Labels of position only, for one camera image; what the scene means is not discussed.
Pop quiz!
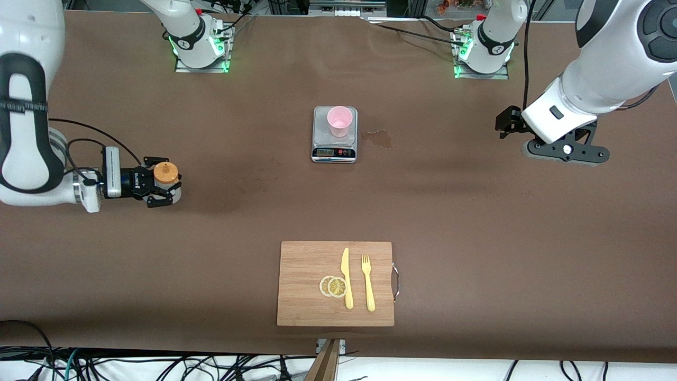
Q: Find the teal floor cable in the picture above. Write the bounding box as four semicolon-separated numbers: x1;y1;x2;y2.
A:
62;348;81;381

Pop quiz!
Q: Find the translucent sauce bottle orange cap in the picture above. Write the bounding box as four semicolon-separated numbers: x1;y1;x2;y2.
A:
153;162;184;205

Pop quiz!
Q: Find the yellow plastic fork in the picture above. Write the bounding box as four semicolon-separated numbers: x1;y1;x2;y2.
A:
361;254;376;312

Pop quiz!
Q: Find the short black table cable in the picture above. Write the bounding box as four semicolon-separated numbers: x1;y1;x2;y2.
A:
420;15;466;33

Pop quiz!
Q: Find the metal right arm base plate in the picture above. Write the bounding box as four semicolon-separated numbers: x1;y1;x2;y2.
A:
175;24;231;74

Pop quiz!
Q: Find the wooden beam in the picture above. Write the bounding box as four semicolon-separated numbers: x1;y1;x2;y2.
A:
304;339;342;381

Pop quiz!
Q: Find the black looped floor cable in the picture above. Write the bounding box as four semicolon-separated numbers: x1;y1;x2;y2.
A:
0;320;54;371

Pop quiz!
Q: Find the black base cable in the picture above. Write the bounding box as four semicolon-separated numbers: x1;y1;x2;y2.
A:
212;12;255;37

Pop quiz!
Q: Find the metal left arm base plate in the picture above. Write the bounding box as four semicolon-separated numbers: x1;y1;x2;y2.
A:
454;29;509;80

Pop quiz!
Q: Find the silver digital kitchen scale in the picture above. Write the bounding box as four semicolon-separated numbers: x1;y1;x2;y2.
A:
311;106;358;164

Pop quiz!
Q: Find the pink plastic cup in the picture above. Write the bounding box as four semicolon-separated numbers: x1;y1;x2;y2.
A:
327;106;353;138

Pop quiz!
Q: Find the brown liquid spill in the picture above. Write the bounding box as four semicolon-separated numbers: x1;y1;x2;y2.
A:
361;130;393;150

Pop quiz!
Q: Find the wooden cutting board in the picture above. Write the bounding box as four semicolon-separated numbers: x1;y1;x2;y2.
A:
277;241;401;327

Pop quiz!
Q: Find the long black table cable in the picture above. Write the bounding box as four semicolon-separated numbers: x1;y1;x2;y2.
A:
368;22;461;46

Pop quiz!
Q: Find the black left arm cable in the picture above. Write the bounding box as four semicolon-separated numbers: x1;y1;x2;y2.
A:
523;0;536;110

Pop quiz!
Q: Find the yellow plastic knife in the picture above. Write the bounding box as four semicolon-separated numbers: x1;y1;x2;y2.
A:
341;248;354;310

